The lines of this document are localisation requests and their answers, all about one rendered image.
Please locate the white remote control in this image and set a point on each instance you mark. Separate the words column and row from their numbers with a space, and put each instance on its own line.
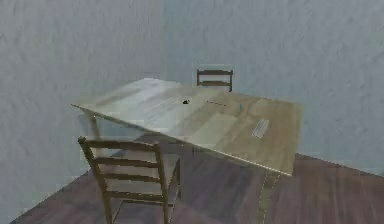
column 260, row 128

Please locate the small black object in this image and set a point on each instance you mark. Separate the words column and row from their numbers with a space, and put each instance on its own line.
column 186, row 101

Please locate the light wooden table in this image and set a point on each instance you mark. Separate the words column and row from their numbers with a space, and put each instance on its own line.
column 213, row 126

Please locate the small blue object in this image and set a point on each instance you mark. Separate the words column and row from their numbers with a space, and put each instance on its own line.
column 240, row 107

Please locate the brown wooden slat-back chair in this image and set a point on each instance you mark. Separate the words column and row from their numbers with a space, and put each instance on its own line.
column 215, row 77
column 133, row 173

